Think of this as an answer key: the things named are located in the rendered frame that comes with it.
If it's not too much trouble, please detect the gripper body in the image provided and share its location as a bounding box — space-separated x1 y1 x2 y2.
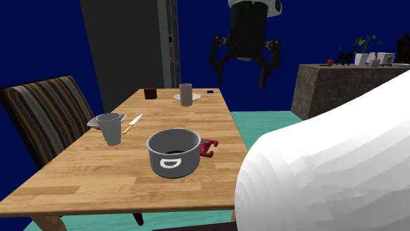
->
227 2 271 62

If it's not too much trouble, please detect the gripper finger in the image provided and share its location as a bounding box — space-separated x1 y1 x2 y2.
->
256 39 282 91
208 34 233 87

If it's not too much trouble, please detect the white plate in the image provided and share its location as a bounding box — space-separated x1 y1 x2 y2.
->
173 93 202 102

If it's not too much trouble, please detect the tall beige cup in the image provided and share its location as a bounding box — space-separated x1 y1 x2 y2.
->
179 83 194 107

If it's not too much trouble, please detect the stone-patterned sideboard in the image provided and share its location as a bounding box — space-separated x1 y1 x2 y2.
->
290 31 410 121

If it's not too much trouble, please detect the dark brown box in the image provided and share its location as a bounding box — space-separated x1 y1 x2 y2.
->
143 87 158 100

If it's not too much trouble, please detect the tall dark grey cabinet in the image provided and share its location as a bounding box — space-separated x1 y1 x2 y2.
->
79 0 182 113

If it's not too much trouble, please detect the red kitchen tool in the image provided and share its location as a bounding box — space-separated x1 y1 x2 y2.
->
199 138 219 158

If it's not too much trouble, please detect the grey cooking pot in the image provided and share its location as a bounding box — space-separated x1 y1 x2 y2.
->
146 127 202 179

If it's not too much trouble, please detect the grey cup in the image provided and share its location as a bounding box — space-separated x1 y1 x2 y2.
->
96 112 123 146

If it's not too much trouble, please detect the grey plate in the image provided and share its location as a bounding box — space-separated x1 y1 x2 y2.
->
86 112 127 130

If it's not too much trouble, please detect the wooden dining table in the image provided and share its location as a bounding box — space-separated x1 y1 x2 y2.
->
0 87 249 231

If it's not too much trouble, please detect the striped upholstered chair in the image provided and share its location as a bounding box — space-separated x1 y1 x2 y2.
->
0 75 97 171

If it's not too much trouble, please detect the yellow-handled knife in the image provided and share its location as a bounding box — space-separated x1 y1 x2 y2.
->
122 114 144 135

